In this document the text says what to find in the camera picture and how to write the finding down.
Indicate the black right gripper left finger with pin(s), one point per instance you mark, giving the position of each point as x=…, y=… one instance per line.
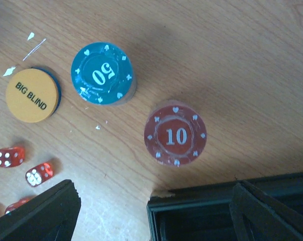
x=52, y=215

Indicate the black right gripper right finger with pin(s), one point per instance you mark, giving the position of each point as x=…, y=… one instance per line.
x=258, y=216

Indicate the yellow big blind button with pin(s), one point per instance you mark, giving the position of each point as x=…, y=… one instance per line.
x=31, y=95

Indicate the blue poker chip stack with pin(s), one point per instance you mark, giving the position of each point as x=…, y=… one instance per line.
x=103, y=74

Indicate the red translucent die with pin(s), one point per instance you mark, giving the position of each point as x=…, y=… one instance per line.
x=11, y=157
x=39, y=174
x=17, y=204

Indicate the black poker set case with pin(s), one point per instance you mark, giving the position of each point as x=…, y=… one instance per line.
x=202, y=213

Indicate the blue small blind button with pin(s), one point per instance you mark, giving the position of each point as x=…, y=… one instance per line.
x=55, y=78

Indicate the red poker chip stack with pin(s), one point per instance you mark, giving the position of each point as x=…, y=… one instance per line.
x=174, y=133

